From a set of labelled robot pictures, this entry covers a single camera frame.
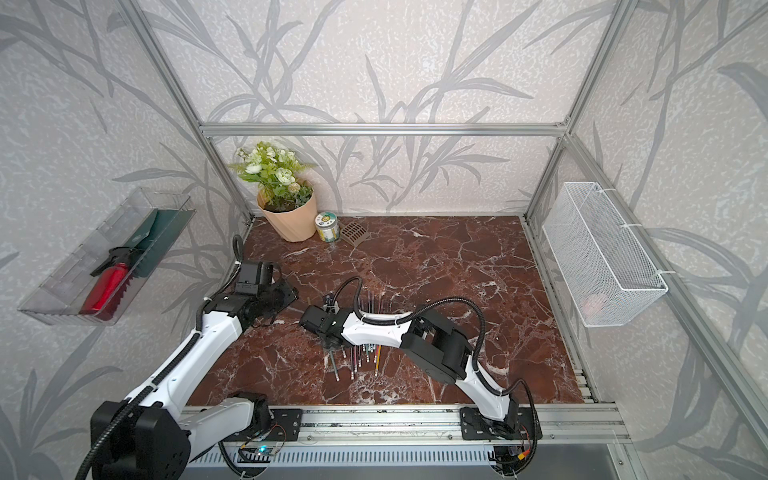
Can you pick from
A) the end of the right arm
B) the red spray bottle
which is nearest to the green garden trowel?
the red spray bottle

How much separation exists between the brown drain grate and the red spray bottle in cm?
62

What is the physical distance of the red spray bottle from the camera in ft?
1.87

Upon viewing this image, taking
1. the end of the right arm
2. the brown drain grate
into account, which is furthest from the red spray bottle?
the brown drain grate

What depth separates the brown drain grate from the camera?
1140 mm

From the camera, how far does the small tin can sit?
3.62 ft

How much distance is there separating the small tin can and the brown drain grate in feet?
0.09
